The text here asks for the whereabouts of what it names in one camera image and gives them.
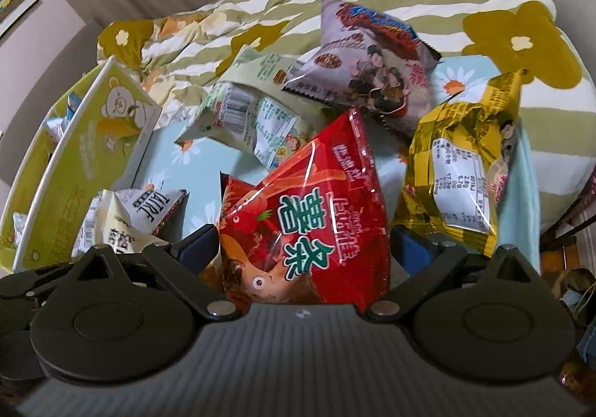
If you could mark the white barcode snack bag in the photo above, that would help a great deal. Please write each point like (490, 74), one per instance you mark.
(135, 212)

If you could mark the mauve snack bag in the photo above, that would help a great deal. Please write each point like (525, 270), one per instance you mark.
(372, 67)

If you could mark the yellow-green cardboard box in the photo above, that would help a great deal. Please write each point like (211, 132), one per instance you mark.
(79, 174)

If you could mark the red snack bag green lettering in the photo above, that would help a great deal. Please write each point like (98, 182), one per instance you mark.
(307, 216)

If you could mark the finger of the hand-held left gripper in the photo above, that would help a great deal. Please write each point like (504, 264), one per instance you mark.
(28, 286)

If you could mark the pale green snack bag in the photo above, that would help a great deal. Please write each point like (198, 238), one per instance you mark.
(251, 119)

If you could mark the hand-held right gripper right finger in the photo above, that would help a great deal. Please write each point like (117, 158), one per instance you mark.
(412, 254)

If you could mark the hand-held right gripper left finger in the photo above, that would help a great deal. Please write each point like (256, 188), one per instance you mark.
(200, 248)

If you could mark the pile of snack bags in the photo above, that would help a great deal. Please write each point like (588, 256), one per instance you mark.
(465, 77)

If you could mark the gold yellow snack bag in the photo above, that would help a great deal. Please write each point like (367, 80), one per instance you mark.
(458, 174)

